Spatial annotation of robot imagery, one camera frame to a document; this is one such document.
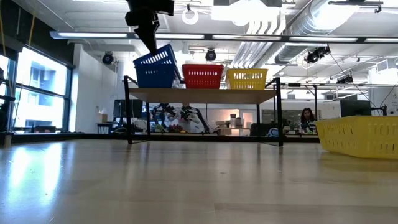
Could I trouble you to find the large window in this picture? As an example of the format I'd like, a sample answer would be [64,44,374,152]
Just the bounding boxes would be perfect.
[0,46,75,134]

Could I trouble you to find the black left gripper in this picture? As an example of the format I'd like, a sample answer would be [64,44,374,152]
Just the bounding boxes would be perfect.
[125,0,160,55]

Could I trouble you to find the wooden shelf with black legs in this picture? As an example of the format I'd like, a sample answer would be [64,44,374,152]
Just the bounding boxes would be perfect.
[123,75,284,147]

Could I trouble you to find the black computer monitor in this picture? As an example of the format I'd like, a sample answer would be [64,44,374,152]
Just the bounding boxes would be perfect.
[113,98,144,119]
[340,99,373,118]

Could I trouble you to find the white hanging ring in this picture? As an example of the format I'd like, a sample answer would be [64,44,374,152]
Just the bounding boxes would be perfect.
[182,7,200,26]

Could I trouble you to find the person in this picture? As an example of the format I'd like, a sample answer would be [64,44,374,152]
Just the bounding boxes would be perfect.
[299,107,318,136]

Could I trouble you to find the yellow plastic basket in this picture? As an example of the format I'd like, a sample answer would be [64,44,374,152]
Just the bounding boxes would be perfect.
[225,68,269,90]
[315,115,398,160]

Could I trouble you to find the white ceiling pipes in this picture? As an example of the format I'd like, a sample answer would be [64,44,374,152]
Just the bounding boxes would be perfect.
[231,12,287,69]

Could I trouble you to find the black aluminium table frame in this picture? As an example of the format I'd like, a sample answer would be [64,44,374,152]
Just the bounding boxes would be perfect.
[0,132,321,146]

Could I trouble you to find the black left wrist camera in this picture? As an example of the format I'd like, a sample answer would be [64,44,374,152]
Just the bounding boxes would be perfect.
[157,0,175,16]

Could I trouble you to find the black ceiling track light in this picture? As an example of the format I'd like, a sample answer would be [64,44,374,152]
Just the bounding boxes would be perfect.
[303,45,331,65]

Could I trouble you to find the black ceiling rail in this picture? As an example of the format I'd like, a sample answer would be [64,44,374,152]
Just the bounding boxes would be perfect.
[328,0,384,13]

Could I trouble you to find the silver ventilation duct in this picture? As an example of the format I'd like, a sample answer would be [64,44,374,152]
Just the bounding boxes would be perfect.
[275,0,361,65]

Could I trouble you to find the stack of beige boxes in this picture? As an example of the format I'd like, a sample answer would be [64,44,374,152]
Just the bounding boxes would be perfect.
[215,113,249,136]

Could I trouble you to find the long ceiling light bar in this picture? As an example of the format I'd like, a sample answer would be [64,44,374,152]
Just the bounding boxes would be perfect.
[49,30,398,44]

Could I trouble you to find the red plastic basket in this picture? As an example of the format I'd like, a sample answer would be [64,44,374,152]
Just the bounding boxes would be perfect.
[182,63,225,90]

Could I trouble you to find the blue plastic basket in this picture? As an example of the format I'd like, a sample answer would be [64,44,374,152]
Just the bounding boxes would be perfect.
[132,44,182,80]
[136,67,178,89]

